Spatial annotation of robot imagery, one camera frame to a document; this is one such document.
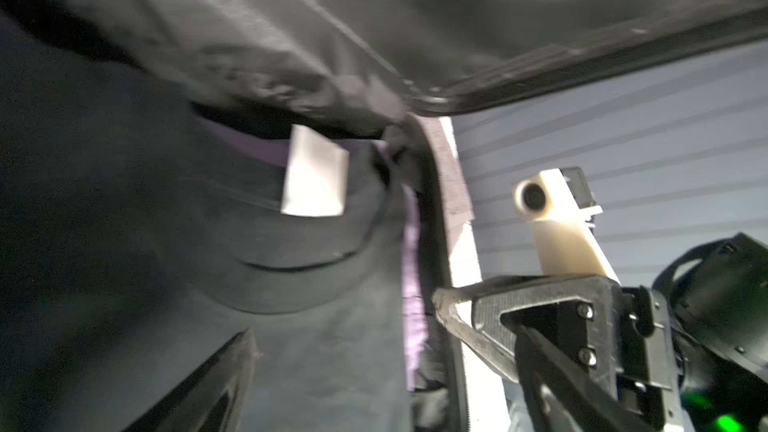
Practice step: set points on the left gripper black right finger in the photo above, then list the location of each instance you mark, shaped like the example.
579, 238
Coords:
560, 396

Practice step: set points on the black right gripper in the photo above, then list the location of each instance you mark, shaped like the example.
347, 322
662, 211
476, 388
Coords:
692, 348

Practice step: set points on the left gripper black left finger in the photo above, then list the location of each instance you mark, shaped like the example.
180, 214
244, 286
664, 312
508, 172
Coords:
211, 397

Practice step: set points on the black t-shirt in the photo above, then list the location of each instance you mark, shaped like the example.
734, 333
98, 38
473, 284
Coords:
136, 241

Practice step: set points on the purple jeans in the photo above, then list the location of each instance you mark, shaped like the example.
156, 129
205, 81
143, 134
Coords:
280, 153

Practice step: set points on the grey folded towel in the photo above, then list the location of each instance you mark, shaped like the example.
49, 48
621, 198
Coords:
456, 200

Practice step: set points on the white hard-shell suitcase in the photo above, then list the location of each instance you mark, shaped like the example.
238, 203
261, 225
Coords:
334, 74

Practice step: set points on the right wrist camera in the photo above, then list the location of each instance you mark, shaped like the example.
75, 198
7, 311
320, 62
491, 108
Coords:
559, 206

